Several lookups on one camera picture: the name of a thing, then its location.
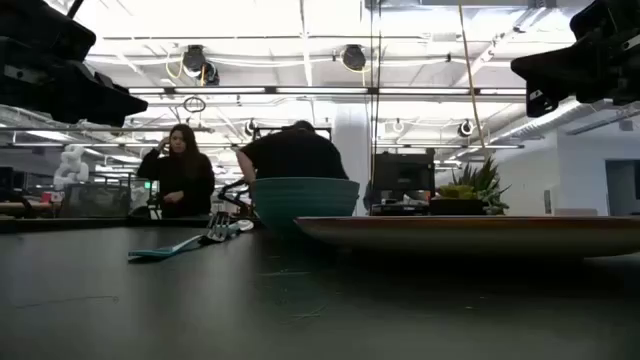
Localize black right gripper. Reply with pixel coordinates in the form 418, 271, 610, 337
510, 0, 640, 119

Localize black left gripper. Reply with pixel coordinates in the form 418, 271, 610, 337
0, 0, 149, 127

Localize fork with blue handle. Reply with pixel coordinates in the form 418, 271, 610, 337
127, 211, 232, 261

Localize teal ribbed bowl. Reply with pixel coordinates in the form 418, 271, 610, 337
249, 176, 361, 237

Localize dark mesh office chair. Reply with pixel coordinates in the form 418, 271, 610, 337
61, 181, 134, 219

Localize person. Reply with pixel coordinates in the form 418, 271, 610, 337
135, 123, 217, 219
234, 119, 351, 187

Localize dark door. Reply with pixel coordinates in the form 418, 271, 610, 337
604, 158, 640, 218

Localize potted succulent plant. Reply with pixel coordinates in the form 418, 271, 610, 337
429, 156, 512, 217

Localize red round plate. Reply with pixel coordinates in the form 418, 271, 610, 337
293, 215, 640, 259

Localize black monitor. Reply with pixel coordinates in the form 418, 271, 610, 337
371, 151, 437, 202

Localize long ceiling light strip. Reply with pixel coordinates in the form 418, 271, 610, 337
126, 85, 529, 98

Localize yellow cable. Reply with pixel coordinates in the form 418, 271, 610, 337
457, 0, 488, 151

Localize hanging black cable loop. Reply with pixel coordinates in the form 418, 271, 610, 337
181, 95, 208, 115

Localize black hanging cables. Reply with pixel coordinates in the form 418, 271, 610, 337
368, 0, 384, 192

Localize black background rig frame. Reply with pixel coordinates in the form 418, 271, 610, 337
252, 124, 334, 142

